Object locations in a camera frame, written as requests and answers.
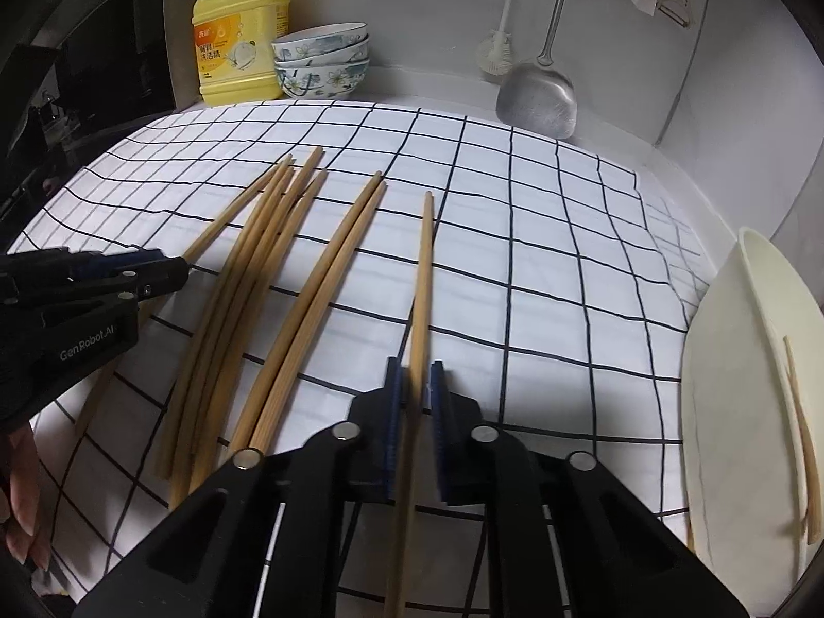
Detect white black checked cloth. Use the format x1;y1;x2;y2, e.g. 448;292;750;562
26;101;715;618

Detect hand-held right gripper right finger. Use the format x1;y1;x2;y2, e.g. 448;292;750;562
428;360;751;618

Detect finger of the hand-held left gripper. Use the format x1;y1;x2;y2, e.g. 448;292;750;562
0;248;162;281
0;257;190;310

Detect black range hood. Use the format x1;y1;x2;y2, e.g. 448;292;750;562
39;0;182;143

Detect floral ceramic bowl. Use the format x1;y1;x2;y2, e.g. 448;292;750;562
273;45;371;76
276;58;371;100
270;22;371;64

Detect person's left hand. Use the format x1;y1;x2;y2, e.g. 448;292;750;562
0;425;53;571

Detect yellow detergent pump bottle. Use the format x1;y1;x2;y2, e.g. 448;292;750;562
182;0;292;108

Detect gas stove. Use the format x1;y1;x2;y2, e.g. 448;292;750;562
0;93;97;233

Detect white dish brush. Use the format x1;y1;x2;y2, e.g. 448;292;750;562
475;0;525;76

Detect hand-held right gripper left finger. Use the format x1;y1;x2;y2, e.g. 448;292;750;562
71;356;413;618

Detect pile of bamboo chopsticks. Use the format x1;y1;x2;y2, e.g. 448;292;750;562
156;147;388;511

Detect metal cooking spatula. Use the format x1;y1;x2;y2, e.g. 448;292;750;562
494;0;587;141

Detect white plastic tray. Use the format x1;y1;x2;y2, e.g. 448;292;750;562
681;227;824;618

